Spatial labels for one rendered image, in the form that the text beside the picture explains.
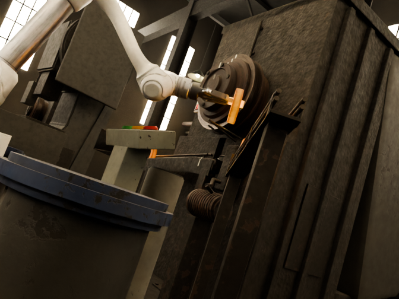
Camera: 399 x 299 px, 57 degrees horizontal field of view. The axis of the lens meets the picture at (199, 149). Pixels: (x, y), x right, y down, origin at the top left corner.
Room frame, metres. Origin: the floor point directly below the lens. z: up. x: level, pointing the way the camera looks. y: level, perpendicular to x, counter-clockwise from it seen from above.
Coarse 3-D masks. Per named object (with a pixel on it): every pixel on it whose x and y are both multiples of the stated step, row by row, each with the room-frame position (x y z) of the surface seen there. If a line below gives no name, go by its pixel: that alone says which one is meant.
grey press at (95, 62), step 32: (64, 32) 3.97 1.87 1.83; (96, 32) 4.03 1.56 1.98; (64, 64) 3.90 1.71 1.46; (96, 64) 4.12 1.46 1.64; (128, 64) 4.37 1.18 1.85; (32, 96) 4.57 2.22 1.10; (64, 96) 4.68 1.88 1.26; (96, 96) 4.22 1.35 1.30; (64, 128) 4.37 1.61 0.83; (96, 128) 4.57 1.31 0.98; (64, 160) 4.43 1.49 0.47
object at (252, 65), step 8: (232, 56) 2.03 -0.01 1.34; (240, 56) 1.96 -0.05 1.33; (248, 56) 1.91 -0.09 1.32; (248, 64) 1.89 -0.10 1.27; (256, 72) 1.85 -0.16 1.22; (256, 80) 1.84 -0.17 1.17; (248, 88) 1.83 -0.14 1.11; (256, 88) 1.84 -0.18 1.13; (248, 96) 1.81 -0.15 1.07; (256, 96) 1.85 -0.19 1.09; (248, 104) 1.84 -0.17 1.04; (240, 112) 1.85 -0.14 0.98; (248, 112) 1.87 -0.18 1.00; (200, 120) 2.12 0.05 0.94; (224, 120) 1.92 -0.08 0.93; (240, 120) 1.90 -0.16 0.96; (208, 128) 2.03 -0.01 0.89; (216, 128) 1.97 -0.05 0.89; (232, 128) 1.95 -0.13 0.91
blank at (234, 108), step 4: (236, 88) 1.48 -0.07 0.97; (236, 92) 1.45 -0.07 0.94; (240, 92) 1.46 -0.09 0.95; (236, 96) 1.45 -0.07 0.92; (240, 96) 1.45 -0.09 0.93; (236, 100) 1.44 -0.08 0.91; (240, 100) 1.44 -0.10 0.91; (232, 104) 1.45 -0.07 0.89; (236, 104) 1.44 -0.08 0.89; (232, 108) 1.45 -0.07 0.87; (236, 108) 1.45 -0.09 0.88; (232, 112) 1.46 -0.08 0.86; (236, 112) 1.46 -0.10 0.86; (228, 116) 1.52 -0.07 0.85; (232, 116) 1.47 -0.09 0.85; (236, 116) 1.47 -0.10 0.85; (228, 120) 1.50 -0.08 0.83; (232, 120) 1.49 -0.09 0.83
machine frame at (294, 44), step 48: (336, 0) 1.69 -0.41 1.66; (240, 48) 2.26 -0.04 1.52; (288, 48) 1.89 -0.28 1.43; (336, 48) 1.72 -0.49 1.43; (384, 48) 1.96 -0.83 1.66; (288, 96) 1.80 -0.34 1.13; (336, 96) 1.79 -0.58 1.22; (384, 96) 2.02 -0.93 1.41; (192, 144) 2.30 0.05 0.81; (240, 144) 1.92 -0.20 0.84; (288, 144) 1.66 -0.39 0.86; (336, 144) 1.83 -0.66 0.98; (240, 192) 1.82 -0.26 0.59; (288, 192) 1.72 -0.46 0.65; (336, 192) 1.91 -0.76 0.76; (288, 240) 1.72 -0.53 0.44; (336, 240) 1.95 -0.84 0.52; (240, 288) 1.66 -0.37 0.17; (288, 288) 1.82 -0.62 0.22; (336, 288) 2.04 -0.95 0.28
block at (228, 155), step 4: (228, 148) 1.82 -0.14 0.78; (232, 148) 1.79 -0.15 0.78; (236, 148) 1.77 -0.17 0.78; (228, 152) 1.81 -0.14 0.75; (232, 152) 1.79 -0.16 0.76; (224, 156) 1.83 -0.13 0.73; (228, 156) 1.80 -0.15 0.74; (224, 160) 1.82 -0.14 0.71; (228, 160) 1.80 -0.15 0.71; (224, 164) 1.81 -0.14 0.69; (228, 164) 1.79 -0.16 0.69; (220, 168) 1.83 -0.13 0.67; (224, 168) 1.80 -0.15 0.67; (220, 172) 1.82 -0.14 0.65; (224, 172) 1.79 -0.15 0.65; (220, 176) 1.81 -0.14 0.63; (224, 176) 1.79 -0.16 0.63; (224, 180) 1.78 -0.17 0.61; (216, 184) 1.82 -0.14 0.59; (220, 184) 1.80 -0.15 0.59; (224, 184) 1.77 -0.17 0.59; (216, 188) 1.82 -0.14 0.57; (220, 188) 1.79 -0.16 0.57
